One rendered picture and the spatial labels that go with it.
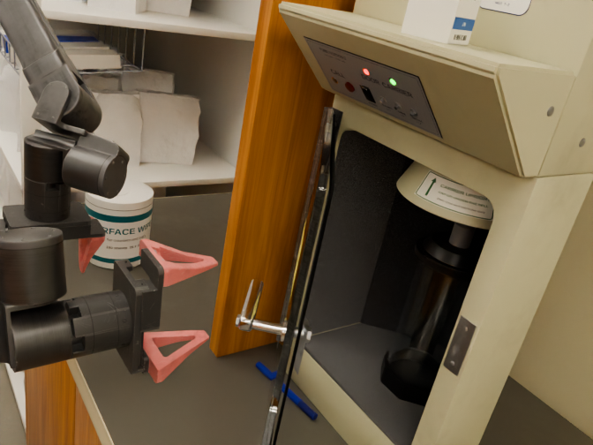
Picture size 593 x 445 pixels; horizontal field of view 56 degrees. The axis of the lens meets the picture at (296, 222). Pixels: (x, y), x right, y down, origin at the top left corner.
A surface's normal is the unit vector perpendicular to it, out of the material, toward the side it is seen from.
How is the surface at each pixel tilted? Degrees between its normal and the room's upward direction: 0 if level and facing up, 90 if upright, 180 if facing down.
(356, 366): 0
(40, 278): 75
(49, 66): 52
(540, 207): 90
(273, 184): 90
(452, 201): 66
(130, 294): 91
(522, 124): 90
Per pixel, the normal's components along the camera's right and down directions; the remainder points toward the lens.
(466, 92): -0.70, 0.70
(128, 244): 0.51, 0.44
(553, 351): -0.81, 0.10
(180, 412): 0.18, -0.90
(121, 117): 0.31, 0.47
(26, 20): -0.05, -0.26
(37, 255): 0.58, 0.19
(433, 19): -0.62, 0.22
